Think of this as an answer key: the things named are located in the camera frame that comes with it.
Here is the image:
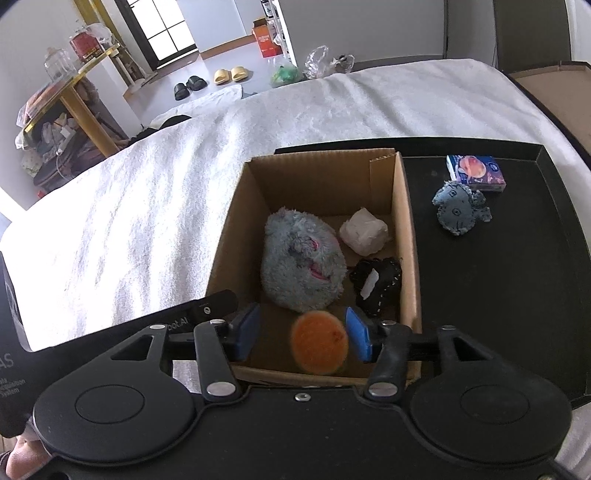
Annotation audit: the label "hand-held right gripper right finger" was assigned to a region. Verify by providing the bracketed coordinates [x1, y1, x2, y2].
[345, 306, 502, 402]

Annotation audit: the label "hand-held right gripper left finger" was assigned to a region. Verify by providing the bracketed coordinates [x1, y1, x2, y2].
[108, 302, 262, 402]

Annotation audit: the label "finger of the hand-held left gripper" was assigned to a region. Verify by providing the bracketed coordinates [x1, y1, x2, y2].
[198, 290, 238, 324]

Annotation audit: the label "orange round plush toy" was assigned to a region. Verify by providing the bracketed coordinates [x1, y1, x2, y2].
[290, 311, 349, 376]

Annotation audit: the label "black plush toy white label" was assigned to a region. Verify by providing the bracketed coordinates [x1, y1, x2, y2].
[348, 257, 402, 319]

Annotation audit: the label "large blue fluffy plush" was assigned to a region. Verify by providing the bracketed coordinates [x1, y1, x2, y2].
[261, 208, 348, 312]

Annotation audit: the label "white soft ball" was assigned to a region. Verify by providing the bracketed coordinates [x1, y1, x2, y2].
[339, 208, 390, 254]

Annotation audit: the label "black tray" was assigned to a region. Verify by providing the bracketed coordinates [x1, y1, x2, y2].
[274, 136, 578, 409]

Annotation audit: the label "brown cardboard box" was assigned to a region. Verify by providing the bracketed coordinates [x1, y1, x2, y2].
[205, 148, 423, 388]

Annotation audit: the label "person's left hand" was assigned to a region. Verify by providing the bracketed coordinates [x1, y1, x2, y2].
[0, 434, 52, 480]

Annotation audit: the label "small blue plush toy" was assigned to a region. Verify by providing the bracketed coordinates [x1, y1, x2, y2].
[431, 181, 492, 238]

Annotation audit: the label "dark cloth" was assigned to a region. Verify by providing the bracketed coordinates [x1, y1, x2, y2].
[148, 115, 192, 134]

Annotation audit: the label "purple tissue packet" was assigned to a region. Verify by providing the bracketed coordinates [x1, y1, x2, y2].
[445, 154, 507, 193]

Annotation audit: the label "white towel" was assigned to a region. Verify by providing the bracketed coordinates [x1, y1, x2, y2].
[152, 83, 243, 123]

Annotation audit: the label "round table gold legs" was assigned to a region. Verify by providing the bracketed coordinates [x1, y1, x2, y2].
[18, 41, 125, 158]

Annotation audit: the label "pile of bags under table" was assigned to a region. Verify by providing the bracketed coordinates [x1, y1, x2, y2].
[16, 88, 107, 185]

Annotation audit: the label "green plastic bag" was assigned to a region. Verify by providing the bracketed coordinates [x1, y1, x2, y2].
[270, 65, 305, 88]

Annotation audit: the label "clear plastic bag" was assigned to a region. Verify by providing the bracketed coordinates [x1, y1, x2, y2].
[305, 45, 356, 79]

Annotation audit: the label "orange carton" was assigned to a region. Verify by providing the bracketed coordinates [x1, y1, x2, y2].
[252, 18, 282, 58]

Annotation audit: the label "clear glass jar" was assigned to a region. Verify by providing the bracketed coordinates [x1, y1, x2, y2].
[44, 48, 75, 81]

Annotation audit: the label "dark framed glass door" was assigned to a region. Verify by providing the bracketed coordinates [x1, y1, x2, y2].
[113, 0, 199, 63]

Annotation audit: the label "large flat cardboard box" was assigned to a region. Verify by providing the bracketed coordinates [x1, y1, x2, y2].
[508, 62, 591, 153]

